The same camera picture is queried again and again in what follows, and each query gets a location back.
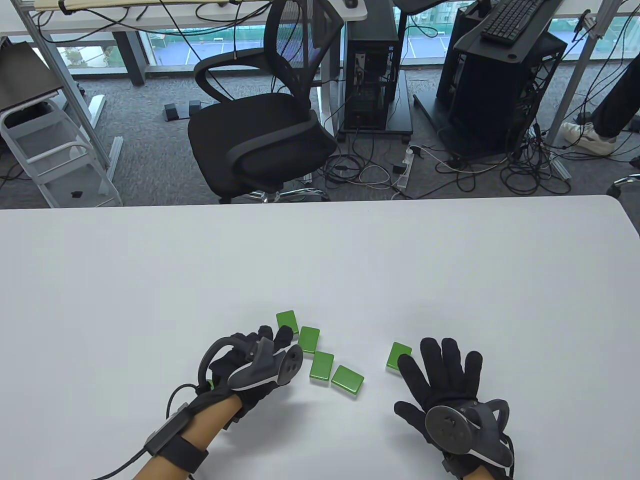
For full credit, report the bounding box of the grey hand tracking controller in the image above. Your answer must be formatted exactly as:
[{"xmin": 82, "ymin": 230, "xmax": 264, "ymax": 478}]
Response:
[
  {"xmin": 424, "ymin": 398, "xmax": 514, "ymax": 469},
  {"xmin": 198, "ymin": 335, "xmax": 305, "ymax": 392}
]

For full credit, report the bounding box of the white step stool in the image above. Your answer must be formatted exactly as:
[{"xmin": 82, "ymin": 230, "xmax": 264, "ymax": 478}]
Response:
[{"xmin": 0, "ymin": 100, "xmax": 123, "ymax": 208}]

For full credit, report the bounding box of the tangle of floor cables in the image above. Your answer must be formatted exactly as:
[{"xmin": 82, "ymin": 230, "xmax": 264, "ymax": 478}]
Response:
[{"xmin": 320, "ymin": 125, "xmax": 573, "ymax": 198}]

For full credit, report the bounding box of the person's left forearm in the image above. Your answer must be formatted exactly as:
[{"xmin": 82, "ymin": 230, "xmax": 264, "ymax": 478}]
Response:
[{"xmin": 131, "ymin": 395, "xmax": 243, "ymax": 480}]

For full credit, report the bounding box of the black mesh office chair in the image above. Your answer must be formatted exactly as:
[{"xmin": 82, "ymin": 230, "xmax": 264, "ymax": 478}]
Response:
[{"xmin": 187, "ymin": 0, "xmax": 346, "ymax": 205}]

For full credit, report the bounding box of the person's left hand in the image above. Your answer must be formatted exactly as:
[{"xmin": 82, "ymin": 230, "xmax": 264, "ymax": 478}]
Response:
[{"xmin": 190, "ymin": 326, "xmax": 295, "ymax": 428}]

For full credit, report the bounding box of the black office desk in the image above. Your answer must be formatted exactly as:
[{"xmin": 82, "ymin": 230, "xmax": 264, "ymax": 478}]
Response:
[{"xmin": 394, "ymin": 0, "xmax": 553, "ymax": 62}]

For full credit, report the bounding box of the black keyboard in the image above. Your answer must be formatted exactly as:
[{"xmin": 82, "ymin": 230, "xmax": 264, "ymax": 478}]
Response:
[{"xmin": 481, "ymin": 0, "xmax": 551, "ymax": 47}]

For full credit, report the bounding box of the chrome chair base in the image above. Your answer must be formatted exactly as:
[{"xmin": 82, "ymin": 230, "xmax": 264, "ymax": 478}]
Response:
[{"xmin": 606, "ymin": 173, "xmax": 640, "ymax": 198}]

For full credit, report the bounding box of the white power strip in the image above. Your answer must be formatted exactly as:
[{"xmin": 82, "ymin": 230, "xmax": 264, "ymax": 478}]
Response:
[{"xmin": 391, "ymin": 145, "xmax": 418, "ymax": 190}]

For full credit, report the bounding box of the open black computer case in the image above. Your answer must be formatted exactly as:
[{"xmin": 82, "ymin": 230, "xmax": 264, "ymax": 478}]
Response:
[{"xmin": 437, "ymin": 30, "xmax": 568, "ymax": 158}]

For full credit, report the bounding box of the aluminium frame post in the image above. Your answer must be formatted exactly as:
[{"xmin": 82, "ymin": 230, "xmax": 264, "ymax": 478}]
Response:
[
  {"xmin": 17, "ymin": 0, "xmax": 124, "ymax": 183},
  {"xmin": 544, "ymin": 0, "xmax": 617, "ymax": 182}
]

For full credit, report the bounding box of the person's right hand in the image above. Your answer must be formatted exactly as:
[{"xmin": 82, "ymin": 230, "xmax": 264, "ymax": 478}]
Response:
[{"xmin": 395, "ymin": 337, "xmax": 513, "ymax": 480}]

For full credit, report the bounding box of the dark grey flat panel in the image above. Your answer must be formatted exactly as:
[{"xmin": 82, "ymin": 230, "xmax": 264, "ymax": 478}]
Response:
[{"xmin": 0, "ymin": 41, "xmax": 65, "ymax": 112}]

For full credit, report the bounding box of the black computer tower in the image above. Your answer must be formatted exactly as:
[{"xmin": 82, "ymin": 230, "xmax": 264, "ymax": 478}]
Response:
[{"xmin": 342, "ymin": 0, "xmax": 401, "ymax": 132}]

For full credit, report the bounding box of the group of green mahjong tiles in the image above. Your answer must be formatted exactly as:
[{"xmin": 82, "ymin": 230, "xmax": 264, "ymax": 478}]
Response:
[{"xmin": 206, "ymin": 310, "xmax": 366, "ymax": 400}]

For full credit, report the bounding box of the green backed mahjong tile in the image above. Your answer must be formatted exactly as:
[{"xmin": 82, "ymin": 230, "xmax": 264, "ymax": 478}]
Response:
[{"xmin": 385, "ymin": 342, "xmax": 413, "ymax": 375}]

